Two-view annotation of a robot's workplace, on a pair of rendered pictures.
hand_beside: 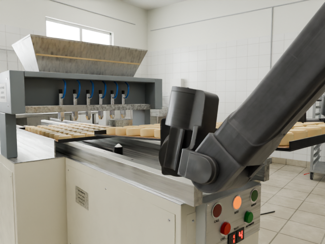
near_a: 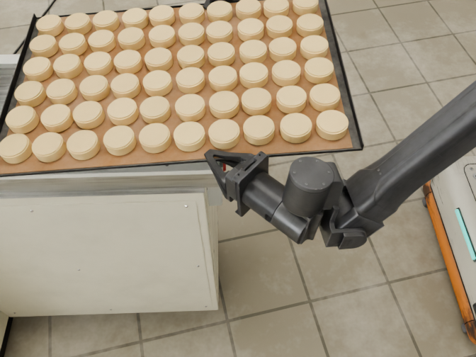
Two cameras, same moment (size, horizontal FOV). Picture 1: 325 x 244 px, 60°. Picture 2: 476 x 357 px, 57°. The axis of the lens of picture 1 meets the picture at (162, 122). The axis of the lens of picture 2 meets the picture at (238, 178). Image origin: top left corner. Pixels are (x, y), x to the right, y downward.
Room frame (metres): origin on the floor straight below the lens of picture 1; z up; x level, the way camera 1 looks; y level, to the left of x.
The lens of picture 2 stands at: (0.30, 0.26, 1.56)
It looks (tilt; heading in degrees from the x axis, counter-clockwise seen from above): 57 degrees down; 308
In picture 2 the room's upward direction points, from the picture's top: straight up
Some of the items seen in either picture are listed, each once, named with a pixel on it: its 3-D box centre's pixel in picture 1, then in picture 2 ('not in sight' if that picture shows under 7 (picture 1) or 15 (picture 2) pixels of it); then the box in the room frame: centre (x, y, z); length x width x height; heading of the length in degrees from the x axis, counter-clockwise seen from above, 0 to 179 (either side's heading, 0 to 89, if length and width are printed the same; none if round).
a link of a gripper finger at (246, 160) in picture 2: not in sight; (229, 172); (0.55, -0.03, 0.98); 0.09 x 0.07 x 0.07; 176
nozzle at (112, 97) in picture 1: (113, 99); not in sight; (1.35, 0.23, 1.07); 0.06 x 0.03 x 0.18; 40
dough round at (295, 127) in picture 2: not in sight; (295, 127); (0.51, -0.15, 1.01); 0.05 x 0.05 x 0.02
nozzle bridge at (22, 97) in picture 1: (84, 112); not in sight; (1.38, 0.38, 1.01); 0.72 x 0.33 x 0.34; 130
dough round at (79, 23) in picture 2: not in sight; (78, 24); (1.01, -0.12, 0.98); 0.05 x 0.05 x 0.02
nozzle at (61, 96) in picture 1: (62, 100); not in sight; (1.19, 0.42, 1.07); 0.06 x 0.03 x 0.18; 40
